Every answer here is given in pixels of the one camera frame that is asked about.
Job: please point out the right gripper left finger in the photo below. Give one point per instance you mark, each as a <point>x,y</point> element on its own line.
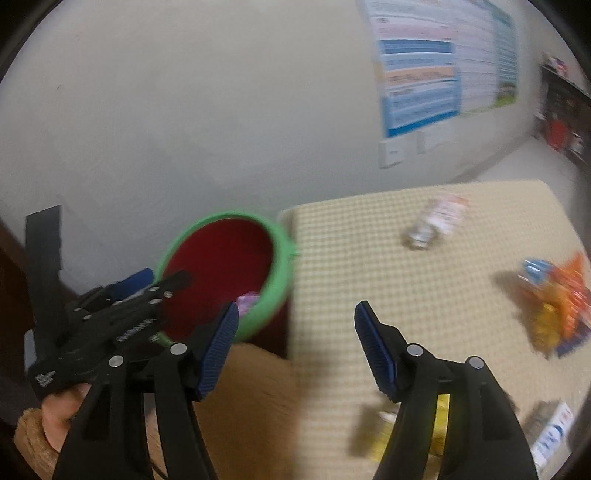
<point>108,439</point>

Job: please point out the red small bin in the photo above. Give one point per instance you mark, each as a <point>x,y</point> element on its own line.
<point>557,134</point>

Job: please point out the operator left hand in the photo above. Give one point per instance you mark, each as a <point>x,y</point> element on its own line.
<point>58,411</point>

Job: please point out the double white wall socket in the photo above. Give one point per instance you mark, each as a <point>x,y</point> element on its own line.
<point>433,136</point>

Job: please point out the dark metal shelf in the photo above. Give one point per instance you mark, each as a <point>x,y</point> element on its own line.
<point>562,99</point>

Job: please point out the pinyin wall poster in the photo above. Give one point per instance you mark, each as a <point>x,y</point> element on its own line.
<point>417,71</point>

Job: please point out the middle white wall poster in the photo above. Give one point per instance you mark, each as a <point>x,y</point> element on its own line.
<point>475,54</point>

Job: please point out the orange snack bag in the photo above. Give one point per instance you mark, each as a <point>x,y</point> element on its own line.
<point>561,304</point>

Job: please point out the yellow snack wrapper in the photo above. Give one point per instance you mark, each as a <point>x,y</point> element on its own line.
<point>378,425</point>

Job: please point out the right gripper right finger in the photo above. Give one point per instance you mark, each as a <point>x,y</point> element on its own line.
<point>484,439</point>

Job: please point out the white blue milk carton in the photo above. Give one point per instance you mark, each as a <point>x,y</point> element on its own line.
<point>552,423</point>

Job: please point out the checkered yellow tablecloth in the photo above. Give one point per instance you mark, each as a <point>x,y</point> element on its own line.
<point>457,298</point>

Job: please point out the white red wrapper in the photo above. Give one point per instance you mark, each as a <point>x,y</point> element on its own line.
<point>440,219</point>

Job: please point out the green red trash bin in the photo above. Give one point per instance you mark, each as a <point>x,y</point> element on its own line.
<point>226,255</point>

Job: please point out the long pink snack wrapper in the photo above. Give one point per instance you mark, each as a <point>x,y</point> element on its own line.
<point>246,301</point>

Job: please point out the green blue wall poster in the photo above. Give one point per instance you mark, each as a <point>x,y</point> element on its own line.
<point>506,54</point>

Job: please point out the white wall outlet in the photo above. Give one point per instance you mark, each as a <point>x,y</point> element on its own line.
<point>392,152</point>

